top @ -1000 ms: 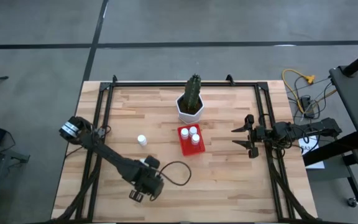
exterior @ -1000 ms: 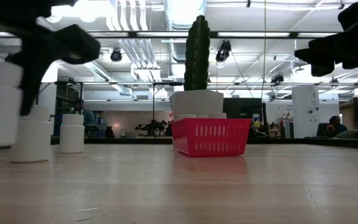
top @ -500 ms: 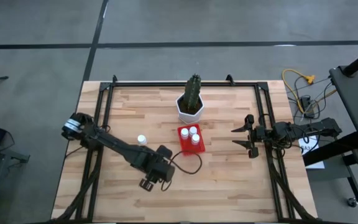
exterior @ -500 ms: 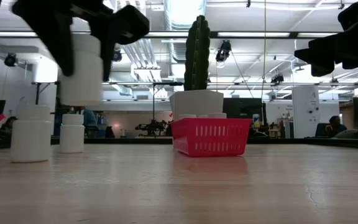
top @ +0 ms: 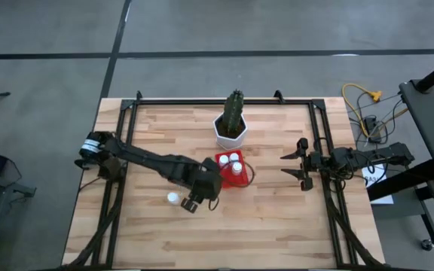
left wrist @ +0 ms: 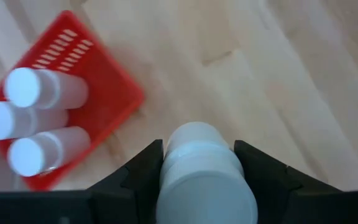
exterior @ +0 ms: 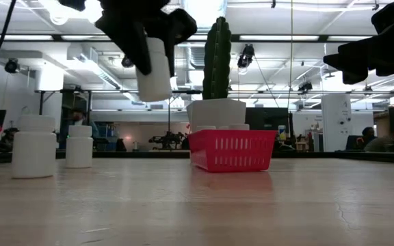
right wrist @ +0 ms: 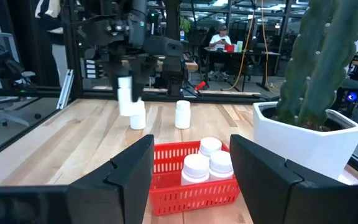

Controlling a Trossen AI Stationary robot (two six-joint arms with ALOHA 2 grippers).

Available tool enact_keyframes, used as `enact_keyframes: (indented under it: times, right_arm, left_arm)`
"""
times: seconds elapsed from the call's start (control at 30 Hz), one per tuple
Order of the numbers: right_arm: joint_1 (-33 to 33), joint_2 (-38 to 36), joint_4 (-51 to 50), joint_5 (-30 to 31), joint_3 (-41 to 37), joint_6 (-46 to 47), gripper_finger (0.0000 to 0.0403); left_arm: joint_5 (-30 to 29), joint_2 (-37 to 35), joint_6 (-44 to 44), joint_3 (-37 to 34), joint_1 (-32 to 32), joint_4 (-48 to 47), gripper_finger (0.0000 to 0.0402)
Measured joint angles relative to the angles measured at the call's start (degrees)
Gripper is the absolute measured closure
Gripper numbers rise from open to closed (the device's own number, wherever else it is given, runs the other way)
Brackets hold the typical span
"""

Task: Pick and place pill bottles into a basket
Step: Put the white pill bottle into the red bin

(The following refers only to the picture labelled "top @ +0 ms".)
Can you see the black caster wheel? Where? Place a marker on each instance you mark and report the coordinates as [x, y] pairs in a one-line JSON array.
[[427, 244]]

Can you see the black table frame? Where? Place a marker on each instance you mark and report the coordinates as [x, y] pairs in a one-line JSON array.
[[202, 101]]

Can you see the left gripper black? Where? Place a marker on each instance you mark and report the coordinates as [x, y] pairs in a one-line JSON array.
[[208, 180]]

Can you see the black power strip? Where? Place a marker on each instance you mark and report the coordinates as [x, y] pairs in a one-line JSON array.
[[372, 128]]

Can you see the white hexagonal plant pot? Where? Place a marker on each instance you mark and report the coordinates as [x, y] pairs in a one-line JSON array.
[[230, 143]]

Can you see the red plastic basket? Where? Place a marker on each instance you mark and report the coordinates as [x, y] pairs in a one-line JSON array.
[[236, 180]]

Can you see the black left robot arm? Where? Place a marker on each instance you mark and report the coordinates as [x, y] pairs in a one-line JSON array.
[[145, 158]]

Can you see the white pill bottle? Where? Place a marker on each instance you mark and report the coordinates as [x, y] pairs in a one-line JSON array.
[[236, 168], [234, 157], [223, 160], [173, 198]]

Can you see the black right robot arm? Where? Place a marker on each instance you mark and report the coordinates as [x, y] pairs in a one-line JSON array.
[[382, 152]]

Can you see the white paper sheet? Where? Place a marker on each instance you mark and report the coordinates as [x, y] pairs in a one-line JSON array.
[[371, 174]]

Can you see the green cactus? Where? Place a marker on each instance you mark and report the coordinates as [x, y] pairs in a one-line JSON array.
[[233, 113]]

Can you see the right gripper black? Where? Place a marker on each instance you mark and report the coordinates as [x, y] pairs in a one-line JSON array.
[[307, 162]]

